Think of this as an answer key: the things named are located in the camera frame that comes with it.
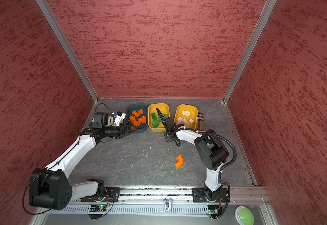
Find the yellow container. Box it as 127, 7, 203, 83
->
148, 103, 170, 133
174, 104, 198, 129

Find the cream 2x4 lego plate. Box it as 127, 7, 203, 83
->
180, 119, 191, 127

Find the small green lego brick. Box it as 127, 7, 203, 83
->
151, 121, 159, 128

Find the orange long lego beam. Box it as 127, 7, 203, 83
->
129, 116, 137, 127

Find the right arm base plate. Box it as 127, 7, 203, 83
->
192, 187, 229, 203

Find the right yellow container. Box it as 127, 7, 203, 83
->
174, 104, 198, 129

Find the green push button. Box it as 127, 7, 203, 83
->
235, 206, 254, 225

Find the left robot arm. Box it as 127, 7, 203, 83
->
22, 123, 138, 212

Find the orange 2x4 lego brick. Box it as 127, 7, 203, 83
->
132, 111, 141, 118

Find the orange curved lego piece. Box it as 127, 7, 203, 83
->
175, 155, 184, 169

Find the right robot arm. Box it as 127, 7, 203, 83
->
163, 118, 237, 202

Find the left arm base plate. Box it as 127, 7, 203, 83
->
80, 187, 121, 203

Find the aluminium front rail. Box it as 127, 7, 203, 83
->
106, 185, 271, 205

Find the orange small lego brick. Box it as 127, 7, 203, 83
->
142, 116, 147, 124

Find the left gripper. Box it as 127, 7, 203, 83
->
103, 123, 138, 138

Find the cream lego brick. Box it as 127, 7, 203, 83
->
176, 117, 183, 123

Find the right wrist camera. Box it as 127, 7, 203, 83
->
156, 108, 166, 122

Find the green 2x4 lego brick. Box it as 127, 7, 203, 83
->
151, 112, 157, 121

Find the dark teal container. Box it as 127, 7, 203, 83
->
127, 104, 149, 133

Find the plaid checkered box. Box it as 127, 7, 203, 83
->
196, 112, 204, 131

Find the middle yellow container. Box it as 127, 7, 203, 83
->
148, 103, 170, 133

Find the white 2x4 lego brick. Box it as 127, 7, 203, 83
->
182, 110, 190, 116

